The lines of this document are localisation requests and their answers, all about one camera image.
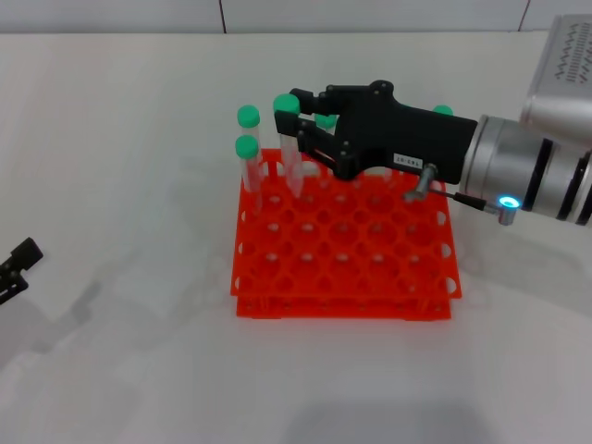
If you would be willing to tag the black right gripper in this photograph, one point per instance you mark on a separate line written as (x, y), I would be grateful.
(407, 134)

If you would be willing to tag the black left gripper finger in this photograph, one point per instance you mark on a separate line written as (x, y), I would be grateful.
(27, 254)

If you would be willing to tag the clear test tube green cap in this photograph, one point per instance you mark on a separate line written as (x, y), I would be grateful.
(248, 115)
(246, 147)
(443, 110)
(327, 122)
(284, 102)

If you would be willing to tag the red plastic test tube rack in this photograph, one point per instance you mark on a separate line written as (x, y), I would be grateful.
(342, 263)

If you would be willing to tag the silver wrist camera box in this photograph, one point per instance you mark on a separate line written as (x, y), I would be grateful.
(564, 78)

